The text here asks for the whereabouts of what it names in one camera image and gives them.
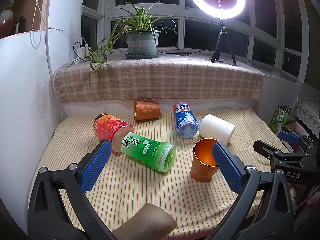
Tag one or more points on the blue label plastic bottle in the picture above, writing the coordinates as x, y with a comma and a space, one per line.
185, 121

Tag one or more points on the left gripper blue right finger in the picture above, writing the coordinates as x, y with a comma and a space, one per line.
263, 208

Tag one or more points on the orange patterned cup lying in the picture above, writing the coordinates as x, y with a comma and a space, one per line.
144, 110

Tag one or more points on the potted spider plant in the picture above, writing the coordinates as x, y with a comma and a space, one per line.
141, 35

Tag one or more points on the red label plastic bottle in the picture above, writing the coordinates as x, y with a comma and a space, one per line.
108, 127

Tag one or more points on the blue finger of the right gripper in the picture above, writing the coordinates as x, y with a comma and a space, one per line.
291, 138
275, 155

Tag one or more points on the green tissue box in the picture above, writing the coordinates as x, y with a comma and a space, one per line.
279, 118

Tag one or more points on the ring light on tripod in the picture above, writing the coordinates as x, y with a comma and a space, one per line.
222, 15

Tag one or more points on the green tea plastic bottle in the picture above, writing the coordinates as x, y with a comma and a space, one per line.
158, 155

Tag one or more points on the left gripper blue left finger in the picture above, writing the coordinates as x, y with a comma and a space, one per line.
59, 208

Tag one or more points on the white power charger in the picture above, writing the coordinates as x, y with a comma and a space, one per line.
81, 51

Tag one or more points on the white cylindrical cup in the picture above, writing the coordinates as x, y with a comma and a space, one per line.
213, 127

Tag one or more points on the brown gold patterned cup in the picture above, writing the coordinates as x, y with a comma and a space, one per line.
203, 166

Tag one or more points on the beige plaid cloth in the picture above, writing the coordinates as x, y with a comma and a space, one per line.
165, 77

